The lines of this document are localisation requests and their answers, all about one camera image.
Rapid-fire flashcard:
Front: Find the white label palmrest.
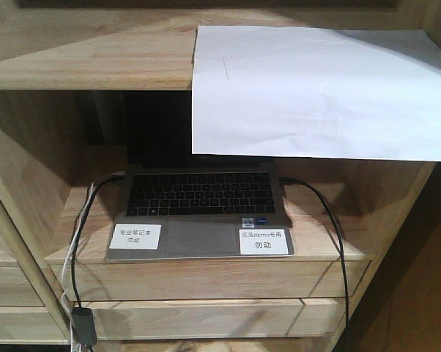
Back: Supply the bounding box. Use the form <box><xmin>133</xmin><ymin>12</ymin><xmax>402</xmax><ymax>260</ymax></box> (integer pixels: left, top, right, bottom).
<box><xmin>109</xmin><ymin>224</ymin><xmax>161</xmax><ymax>250</ymax></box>
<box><xmin>239</xmin><ymin>229</ymin><xmax>289</xmax><ymax>255</ymax></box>

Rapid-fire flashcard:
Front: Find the white paper sheet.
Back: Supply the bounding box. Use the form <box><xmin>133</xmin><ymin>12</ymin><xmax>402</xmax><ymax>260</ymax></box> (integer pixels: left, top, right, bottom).
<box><xmin>192</xmin><ymin>26</ymin><xmax>441</xmax><ymax>161</ymax></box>

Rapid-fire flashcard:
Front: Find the white label right palmrest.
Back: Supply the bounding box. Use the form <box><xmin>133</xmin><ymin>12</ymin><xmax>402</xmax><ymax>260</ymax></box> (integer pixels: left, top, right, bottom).
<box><xmin>239</xmin><ymin>229</ymin><xmax>289</xmax><ymax>255</ymax></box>

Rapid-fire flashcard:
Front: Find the grey adapter dongle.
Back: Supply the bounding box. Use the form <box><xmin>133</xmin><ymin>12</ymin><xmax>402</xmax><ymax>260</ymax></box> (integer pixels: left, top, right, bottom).
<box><xmin>71</xmin><ymin>307</ymin><xmax>97</xmax><ymax>347</ymax></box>

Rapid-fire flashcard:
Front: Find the grey open laptop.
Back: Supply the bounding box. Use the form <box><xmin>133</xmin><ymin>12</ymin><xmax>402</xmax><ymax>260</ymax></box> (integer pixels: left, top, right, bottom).
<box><xmin>103</xmin><ymin>90</ymin><xmax>295</xmax><ymax>262</ymax></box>

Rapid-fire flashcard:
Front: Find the white cable left of laptop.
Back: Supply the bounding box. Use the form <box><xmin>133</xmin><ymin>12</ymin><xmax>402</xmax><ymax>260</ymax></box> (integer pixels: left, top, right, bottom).
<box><xmin>60</xmin><ymin>170</ymin><xmax>125</xmax><ymax>352</ymax></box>

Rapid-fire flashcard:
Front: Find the black cable right of laptop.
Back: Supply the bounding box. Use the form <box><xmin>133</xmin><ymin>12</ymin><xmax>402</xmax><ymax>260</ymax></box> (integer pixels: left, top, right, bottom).
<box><xmin>278</xmin><ymin>177</ymin><xmax>351</xmax><ymax>352</ymax></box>

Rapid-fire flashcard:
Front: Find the white label left palmrest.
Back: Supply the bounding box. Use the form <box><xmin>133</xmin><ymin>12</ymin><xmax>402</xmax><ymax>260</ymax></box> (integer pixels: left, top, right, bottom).
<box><xmin>109</xmin><ymin>224</ymin><xmax>161</xmax><ymax>250</ymax></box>

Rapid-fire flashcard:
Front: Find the black cable of laptop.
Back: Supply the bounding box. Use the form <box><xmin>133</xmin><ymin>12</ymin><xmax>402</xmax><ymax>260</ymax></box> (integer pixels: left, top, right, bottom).
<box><xmin>70</xmin><ymin>175</ymin><xmax>125</xmax><ymax>309</ymax></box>
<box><xmin>278</xmin><ymin>177</ymin><xmax>351</xmax><ymax>352</ymax></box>

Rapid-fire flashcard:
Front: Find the black cable left of laptop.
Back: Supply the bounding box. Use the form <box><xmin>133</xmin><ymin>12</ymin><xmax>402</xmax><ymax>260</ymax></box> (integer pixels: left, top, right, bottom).
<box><xmin>70</xmin><ymin>175</ymin><xmax>125</xmax><ymax>309</ymax></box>

